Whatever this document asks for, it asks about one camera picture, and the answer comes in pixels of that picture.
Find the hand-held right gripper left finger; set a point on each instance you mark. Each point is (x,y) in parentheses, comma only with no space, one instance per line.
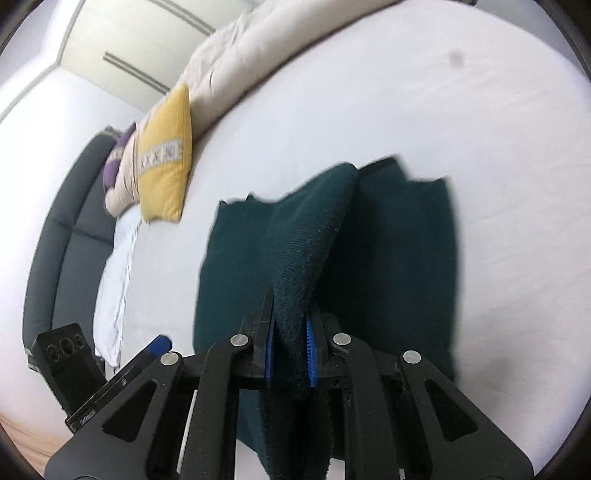
(270,355)

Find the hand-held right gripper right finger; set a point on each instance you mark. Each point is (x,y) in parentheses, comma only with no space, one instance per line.
(310,355)

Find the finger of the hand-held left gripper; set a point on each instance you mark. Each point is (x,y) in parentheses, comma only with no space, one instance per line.
(157,345)

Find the dark green sweater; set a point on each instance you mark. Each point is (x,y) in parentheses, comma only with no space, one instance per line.
(392,258)

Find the white pillow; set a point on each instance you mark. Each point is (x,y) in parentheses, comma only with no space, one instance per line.
(115,286)

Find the grey upholstered headboard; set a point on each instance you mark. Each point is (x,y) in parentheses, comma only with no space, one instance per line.
(60,258)

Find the beige pillow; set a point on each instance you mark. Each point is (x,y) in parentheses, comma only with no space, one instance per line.
(124,184)

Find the yellow pillow with patterned band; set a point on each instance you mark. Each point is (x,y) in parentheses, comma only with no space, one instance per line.
(164,180)

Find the purple pillow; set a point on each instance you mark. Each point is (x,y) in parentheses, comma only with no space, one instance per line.
(111,170)

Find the beige duvet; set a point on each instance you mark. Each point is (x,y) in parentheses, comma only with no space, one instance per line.
(240,60)

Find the white wardrobe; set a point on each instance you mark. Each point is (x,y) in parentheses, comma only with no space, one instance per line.
(129,41)

